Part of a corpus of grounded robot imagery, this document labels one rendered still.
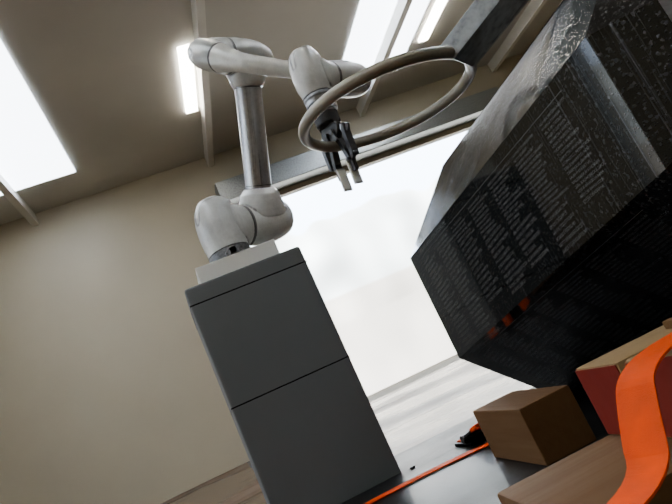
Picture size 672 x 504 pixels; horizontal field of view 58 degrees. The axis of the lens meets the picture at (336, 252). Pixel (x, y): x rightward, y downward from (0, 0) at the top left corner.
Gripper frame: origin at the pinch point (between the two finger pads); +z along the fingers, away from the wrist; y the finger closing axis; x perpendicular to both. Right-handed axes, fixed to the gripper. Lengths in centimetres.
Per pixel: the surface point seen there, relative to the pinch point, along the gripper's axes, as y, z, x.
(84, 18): -317, -294, 86
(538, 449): 40, 77, -18
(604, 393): 73, 64, -42
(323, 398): -39, 57, -9
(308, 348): -39, 41, -7
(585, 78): 79, 19, -18
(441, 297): -0.6, 41.0, 17.2
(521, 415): 39, 70, -18
